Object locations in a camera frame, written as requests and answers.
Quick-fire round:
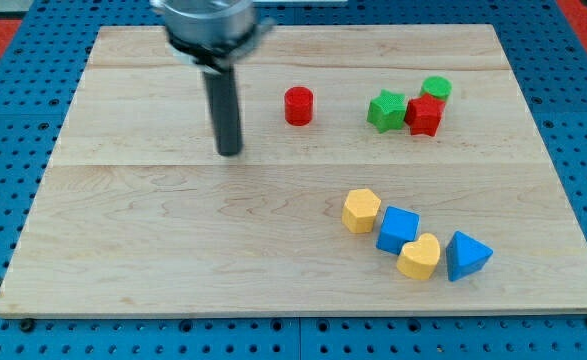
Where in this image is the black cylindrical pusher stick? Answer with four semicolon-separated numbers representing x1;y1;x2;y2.
203;67;243;156

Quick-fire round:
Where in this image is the red cylinder block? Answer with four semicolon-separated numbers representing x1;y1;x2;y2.
284;86;314;126

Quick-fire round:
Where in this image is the green star block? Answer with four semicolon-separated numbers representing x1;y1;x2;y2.
367;89;407;133

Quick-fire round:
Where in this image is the red star block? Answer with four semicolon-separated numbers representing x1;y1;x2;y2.
404;93;446;137

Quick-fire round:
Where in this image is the yellow hexagon block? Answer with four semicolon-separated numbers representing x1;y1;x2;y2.
341;188;381;234

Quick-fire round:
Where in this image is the green cylinder block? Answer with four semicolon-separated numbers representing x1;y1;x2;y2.
420;76;453;101

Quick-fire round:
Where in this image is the blue cube block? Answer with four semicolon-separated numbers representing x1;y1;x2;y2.
376;206;420;255

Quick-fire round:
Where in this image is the yellow heart block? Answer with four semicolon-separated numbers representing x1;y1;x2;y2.
396;233;441;280

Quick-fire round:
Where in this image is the blue triangle block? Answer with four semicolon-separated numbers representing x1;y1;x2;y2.
445;231;493;282

